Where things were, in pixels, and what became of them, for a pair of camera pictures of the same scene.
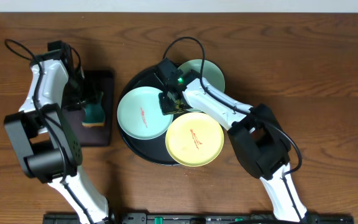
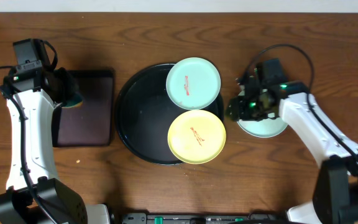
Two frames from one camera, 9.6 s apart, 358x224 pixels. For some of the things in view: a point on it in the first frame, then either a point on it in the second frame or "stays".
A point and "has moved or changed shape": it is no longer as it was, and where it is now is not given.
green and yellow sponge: [94, 114] has moved or changed shape
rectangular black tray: [96, 82] stays
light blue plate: [140, 114] has moved or changed shape
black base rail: [201, 218] stays
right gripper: [165, 109] to [238, 104]
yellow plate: [194, 139] stays
